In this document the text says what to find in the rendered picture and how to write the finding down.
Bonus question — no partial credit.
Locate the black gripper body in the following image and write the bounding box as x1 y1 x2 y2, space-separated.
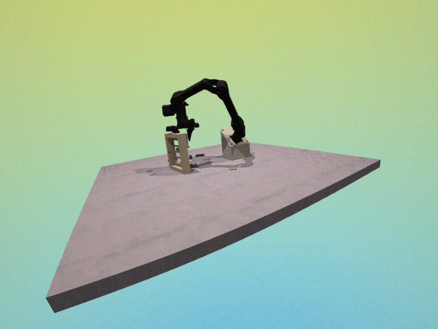
166 115 199 131

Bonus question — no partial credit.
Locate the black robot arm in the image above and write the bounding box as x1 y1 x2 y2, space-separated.
162 79 245 143

